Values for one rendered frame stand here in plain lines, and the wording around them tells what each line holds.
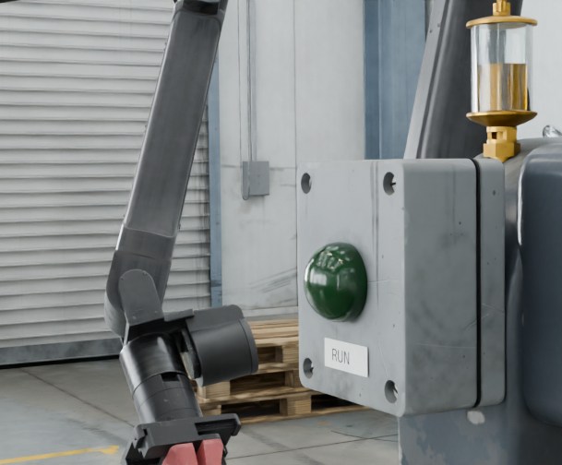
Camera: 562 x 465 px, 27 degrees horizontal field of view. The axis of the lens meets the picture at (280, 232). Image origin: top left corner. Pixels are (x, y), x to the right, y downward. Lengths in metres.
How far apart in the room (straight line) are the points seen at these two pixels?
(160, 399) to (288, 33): 8.06
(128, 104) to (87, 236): 0.99
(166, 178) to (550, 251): 0.80
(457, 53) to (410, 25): 8.36
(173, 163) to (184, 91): 0.09
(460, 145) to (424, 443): 0.33
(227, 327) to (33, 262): 7.07
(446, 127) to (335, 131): 8.47
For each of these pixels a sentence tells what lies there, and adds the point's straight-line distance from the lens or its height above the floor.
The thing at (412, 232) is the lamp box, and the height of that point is 1.30.
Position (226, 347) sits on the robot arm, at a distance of 1.12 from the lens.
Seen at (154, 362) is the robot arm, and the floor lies 1.15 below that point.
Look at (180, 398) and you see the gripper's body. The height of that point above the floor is 1.12.
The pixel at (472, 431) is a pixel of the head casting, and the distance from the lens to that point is 0.45.
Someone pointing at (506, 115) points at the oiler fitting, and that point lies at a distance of 0.47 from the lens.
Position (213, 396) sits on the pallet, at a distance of 6.03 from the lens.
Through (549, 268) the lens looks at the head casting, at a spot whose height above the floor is 1.29.
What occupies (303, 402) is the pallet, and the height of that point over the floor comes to 0.08.
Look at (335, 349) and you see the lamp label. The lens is 0.44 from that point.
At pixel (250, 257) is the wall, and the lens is 8.87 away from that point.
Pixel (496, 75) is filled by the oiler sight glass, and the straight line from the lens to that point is 0.48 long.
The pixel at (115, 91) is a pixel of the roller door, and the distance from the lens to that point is 8.36.
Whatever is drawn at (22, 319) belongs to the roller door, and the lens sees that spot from 8.20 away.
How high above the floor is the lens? 1.33
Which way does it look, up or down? 3 degrees down
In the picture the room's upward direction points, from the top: 1 degrees counter-clockwise
